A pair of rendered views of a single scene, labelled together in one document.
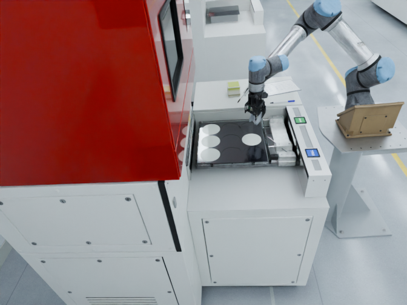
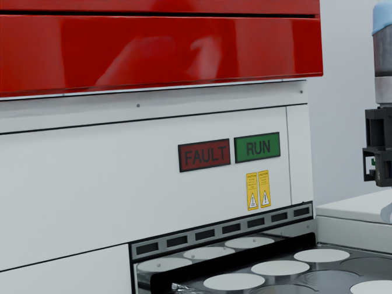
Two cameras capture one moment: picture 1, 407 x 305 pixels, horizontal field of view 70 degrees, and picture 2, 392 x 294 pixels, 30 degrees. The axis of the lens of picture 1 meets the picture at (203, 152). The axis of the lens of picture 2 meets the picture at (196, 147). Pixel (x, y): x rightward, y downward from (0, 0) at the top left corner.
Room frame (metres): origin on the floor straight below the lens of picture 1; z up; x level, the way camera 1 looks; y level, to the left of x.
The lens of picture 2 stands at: (0.24, -0.82, 1.22)
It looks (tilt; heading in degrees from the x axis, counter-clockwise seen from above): 5 degrees down; 44
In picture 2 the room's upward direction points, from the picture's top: 4 degrees counter-clockwise
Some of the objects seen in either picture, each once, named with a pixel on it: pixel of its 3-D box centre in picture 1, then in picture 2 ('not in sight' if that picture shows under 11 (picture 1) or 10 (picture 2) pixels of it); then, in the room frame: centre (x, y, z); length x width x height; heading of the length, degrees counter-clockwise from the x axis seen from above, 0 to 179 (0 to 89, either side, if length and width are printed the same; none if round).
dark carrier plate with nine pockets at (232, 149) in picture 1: (231, 140); (328, 279); (1.21, -0.15, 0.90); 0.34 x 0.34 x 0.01; 83
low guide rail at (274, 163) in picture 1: (243, 164); not in sight; (1.09, -0.20, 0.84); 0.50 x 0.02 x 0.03; 84
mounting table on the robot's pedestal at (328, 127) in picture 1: (356, 134); not in sight; (1.31, -0.91, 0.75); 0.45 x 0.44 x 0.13; 86
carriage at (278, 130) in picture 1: (280, 140); not in sight; (1.20, -0.42, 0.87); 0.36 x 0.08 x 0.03; 174
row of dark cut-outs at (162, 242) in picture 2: (189, 135); (230, 228); (1.22, 0.06, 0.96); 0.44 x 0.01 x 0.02; 174
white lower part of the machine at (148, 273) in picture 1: (140, 227); not in sight; (1.08, 0.43, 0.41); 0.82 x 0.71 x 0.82; 174
